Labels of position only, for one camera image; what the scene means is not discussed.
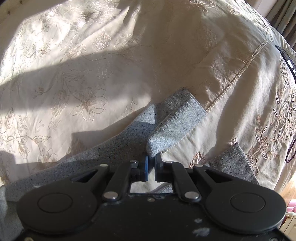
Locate dark cord loop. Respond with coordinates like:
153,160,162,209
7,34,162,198
285,138,296,163

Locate grey curtain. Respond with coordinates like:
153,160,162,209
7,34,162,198
266,0,296,50

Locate cream embroidered bedspread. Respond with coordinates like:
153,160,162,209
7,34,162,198
1,1,295,191

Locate grey speckled pants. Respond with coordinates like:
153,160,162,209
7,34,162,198
1,88,257,240

